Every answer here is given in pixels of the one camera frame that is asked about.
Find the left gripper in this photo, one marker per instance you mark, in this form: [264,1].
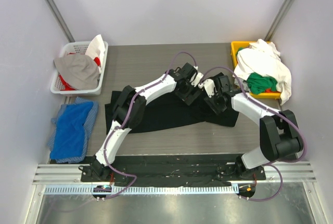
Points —
[189,98]

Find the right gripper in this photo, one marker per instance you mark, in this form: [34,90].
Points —
[215,105]

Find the black t shirt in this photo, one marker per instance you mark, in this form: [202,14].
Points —
[169,111]

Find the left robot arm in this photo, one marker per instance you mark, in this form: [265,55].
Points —
[129,109]

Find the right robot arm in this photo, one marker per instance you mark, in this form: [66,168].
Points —
[279,136]

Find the green t shirt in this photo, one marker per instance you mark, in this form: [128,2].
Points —
[261,84]

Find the yellow plastic bin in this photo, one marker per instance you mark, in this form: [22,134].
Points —
[235,47]

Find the white t shirt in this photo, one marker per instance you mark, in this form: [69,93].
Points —
[263,58]

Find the white and red garment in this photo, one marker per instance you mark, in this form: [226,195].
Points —
[95,49]

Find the beige grey shirt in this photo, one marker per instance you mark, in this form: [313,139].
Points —
[79,71]

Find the white plastic laundry basket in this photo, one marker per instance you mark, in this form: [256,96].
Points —
[58,88]

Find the solid blue shirt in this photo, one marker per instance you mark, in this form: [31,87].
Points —
[70,133]

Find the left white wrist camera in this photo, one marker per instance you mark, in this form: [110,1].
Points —
[195,80]

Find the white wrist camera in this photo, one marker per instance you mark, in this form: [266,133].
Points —
[209,87]
[195,80]

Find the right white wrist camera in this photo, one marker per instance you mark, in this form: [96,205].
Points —
[209,87]

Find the aluminium rail frame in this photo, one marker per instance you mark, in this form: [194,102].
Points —
[66,174]

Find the right corner aluminium post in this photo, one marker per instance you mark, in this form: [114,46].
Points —
[285,7]

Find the corner aluminium post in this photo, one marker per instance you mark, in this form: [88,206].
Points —
[60,20]
[285,7]

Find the white slotted cable duct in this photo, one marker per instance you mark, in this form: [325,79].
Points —
[108,190]

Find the left corner aluminium post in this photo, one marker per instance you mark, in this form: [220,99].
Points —
[60,20]

